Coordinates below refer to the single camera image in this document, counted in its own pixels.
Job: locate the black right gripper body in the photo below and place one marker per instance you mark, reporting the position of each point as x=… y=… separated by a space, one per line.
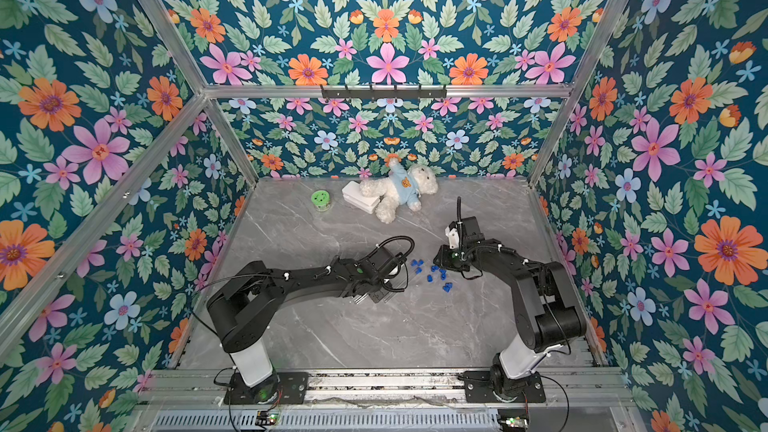
x=466 y=226

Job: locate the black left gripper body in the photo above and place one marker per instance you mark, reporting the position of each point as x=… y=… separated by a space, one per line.
x=376 y=286

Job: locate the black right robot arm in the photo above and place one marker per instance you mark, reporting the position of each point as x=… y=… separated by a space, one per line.
x=546 y=309

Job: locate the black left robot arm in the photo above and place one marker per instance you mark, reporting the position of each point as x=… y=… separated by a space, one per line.
x=243 y=307

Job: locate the white teddy bear blue hoodie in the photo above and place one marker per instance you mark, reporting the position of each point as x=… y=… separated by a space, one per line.
x=402 y=187

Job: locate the white box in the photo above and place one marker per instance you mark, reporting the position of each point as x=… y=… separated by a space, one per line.
x=352 y=194

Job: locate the green lidded small jar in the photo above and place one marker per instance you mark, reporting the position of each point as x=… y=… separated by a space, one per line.
x=321 y=200

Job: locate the black hook rail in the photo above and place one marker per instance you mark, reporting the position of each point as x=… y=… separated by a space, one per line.
x=371 y=92

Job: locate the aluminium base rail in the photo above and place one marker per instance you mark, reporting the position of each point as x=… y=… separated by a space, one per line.
x=576 y=386

